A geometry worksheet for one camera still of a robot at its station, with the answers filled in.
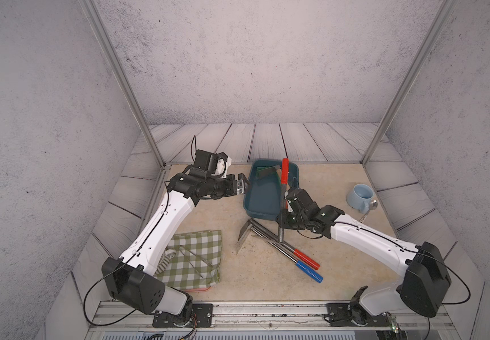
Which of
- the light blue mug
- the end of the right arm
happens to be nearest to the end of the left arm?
the end of the right arm

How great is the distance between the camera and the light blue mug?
0.98 meters

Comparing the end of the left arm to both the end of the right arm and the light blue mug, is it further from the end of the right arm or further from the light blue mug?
the light blue mug
